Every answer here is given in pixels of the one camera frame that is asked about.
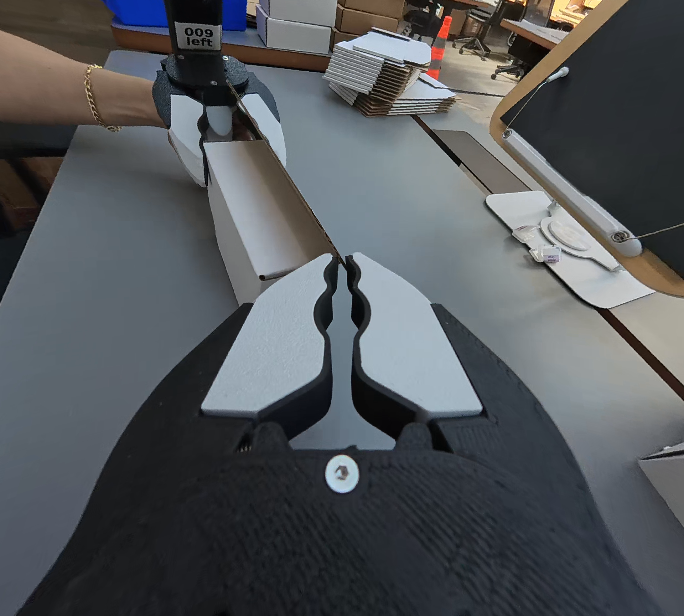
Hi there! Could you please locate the grey desk cable flap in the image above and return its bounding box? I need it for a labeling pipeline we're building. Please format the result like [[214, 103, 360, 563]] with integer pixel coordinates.
[[431, 129, 531, 195]]

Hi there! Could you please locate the white cardboard box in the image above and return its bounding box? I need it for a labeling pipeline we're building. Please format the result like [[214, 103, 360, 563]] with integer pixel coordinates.
[[201, 80, 343, 307]]

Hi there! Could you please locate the orange traffic cone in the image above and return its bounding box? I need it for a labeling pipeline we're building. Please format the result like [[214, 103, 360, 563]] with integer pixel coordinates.
[[427, 15, 454, 81]]

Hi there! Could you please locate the gold chain bracelet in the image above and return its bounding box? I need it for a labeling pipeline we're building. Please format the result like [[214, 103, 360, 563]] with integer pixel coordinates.
[[84, 64, 123, 133]]

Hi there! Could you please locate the wood-edged dark board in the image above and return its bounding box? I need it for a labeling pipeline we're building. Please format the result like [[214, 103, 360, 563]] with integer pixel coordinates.
[[490, 0, 684, 299]]

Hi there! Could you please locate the black mesh office chair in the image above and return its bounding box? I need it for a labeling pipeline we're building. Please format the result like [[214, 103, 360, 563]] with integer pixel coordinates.
[[452, 0, 515, 62], [491, 0, 563, 81]]

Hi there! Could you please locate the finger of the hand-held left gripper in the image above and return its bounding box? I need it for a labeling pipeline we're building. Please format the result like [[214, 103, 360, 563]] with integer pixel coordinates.
[[167, 94, 209, 188], [239, 92, 288, 171]]

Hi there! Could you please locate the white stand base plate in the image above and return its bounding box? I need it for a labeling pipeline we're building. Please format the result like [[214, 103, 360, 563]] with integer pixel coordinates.
[[484, 191, 657, 310]]

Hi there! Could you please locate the thin steel wire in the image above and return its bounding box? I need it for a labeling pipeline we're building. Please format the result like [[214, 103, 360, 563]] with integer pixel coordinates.
[[502, 66, 570, 134], [629, 222, 684, 243]]

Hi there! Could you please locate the grey clamp bar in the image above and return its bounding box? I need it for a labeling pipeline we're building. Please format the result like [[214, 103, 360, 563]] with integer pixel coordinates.
[[501, 128, 643, 258]]

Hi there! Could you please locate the stack of flat cardboard sheets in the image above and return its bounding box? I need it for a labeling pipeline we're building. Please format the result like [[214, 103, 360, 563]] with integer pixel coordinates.
[[323, 28, 461, 119]]

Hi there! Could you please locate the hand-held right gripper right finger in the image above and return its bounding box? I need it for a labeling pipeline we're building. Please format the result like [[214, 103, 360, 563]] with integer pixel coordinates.
[[344, 252, 484, 433]]

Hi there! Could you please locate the person's left hand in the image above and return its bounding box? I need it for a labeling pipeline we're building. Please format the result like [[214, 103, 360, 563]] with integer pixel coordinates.
[[115, 75, 167, 128]]

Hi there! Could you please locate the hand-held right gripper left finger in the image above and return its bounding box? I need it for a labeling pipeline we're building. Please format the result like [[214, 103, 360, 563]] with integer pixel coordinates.
[[200, 252, 341, 433]]

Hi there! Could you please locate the person's left forearm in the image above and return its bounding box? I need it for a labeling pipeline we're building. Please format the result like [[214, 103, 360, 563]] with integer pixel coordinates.
[[0, 30, 119, 131]]

